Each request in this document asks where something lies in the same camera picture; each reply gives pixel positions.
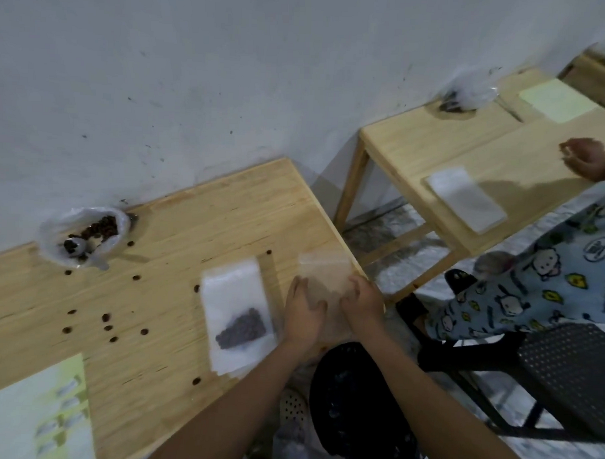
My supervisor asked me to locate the white perforated slipper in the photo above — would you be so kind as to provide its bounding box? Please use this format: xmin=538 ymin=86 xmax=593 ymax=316
xmin=278 ymin=387 xmax=310 ymax=431

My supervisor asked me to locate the light wooden side table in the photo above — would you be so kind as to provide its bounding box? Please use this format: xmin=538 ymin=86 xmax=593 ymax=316
xmin=329 ymin=59 xmax=605 ymax=310

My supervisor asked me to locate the cluttered wooden table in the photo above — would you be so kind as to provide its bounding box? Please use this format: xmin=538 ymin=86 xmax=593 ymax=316
xmin=556 ymin=47 xmax=605 ymax=117

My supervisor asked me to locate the person's right hand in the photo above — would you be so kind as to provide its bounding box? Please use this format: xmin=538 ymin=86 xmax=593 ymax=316
xmin=339 ymin=275 xmax=387 ymax=339

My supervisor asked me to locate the thin metal spoon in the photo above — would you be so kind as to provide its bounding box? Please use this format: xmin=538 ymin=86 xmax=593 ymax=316
xmin=496 ymin=99 xmax=525 ymax=124

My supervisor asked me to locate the large clear plastic bag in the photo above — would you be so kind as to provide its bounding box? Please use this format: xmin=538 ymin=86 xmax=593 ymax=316
xmin=37 ymin=204 xmax=134 ymax=271

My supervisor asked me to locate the person's left forearm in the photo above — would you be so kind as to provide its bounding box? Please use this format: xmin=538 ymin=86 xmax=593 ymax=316
xmin=145 ymin=333 xmax=319 ymax=459

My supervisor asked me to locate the black trash bin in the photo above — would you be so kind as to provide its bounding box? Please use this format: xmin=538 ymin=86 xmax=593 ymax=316
xmin=306 ymin=339 xmax=428 ymax=459

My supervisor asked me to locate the pale yellow label sheet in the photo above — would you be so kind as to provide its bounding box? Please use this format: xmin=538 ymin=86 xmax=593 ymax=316
xmin=0 ymin=350 xmax=101 ymax=459
xmin=518 ymin=77 xmax=599 ymax=125

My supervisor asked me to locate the black plastic stool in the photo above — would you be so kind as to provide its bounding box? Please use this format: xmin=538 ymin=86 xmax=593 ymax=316
xmin=392 ymin=289 xmax=605 ymax=441

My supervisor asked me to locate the small black floor object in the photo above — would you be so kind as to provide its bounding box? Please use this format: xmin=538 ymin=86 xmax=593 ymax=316
xmin=444 ymin=267 xmax=478 ymax=293

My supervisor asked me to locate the person's left hand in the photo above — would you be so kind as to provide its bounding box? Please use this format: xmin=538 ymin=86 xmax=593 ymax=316
xmin=282 ymin=274 xmax=329 ymax=357

